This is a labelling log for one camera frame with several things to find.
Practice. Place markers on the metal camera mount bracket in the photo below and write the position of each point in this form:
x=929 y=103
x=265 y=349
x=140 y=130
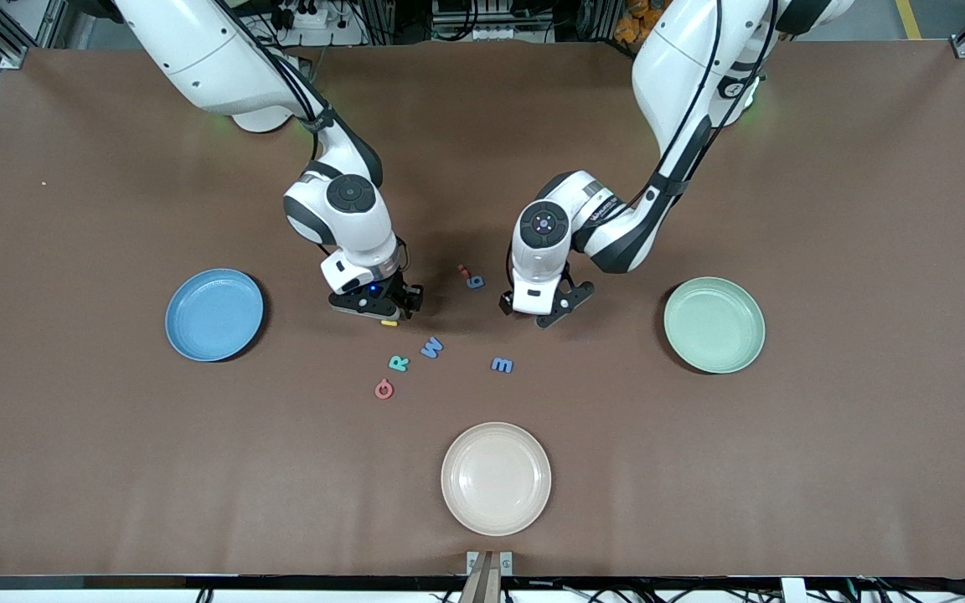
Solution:
x=489 y=569

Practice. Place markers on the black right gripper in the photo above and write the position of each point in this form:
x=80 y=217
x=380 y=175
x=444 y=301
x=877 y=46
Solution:
x=406 y=295

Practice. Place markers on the blue foam letter g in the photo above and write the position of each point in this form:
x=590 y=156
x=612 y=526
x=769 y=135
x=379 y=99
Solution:
x=477 y=283

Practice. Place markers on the blue plate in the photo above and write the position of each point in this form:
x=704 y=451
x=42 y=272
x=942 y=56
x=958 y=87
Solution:
x=214 y=315

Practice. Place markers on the small white block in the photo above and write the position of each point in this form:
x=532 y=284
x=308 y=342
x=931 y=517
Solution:
x=793 y=590

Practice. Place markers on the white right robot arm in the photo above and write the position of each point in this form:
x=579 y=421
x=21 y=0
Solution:
x=198 y=50

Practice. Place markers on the blue foam letter m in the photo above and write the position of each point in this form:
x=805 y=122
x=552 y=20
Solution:
x=502 y=365

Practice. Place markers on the white power strip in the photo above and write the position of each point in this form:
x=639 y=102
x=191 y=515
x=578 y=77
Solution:
x=307 y=15

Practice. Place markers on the cream plate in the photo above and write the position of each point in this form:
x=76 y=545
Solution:
x=496 y=478

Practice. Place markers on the blue foam letter W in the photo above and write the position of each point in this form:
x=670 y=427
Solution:
x=432 y=347

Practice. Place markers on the orange netted bags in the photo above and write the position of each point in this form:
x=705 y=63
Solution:
x=637 y=25

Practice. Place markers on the red foam letter Q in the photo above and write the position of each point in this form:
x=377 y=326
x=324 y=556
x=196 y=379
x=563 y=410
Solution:
x=379 y=389

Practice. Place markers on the green plate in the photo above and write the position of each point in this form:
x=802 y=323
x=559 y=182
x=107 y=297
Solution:
x=714 y=325

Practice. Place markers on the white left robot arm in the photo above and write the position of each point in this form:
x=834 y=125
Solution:
x=683 y=67

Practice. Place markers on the teal foam letter R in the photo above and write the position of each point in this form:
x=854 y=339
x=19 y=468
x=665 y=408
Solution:
x=399 y=363

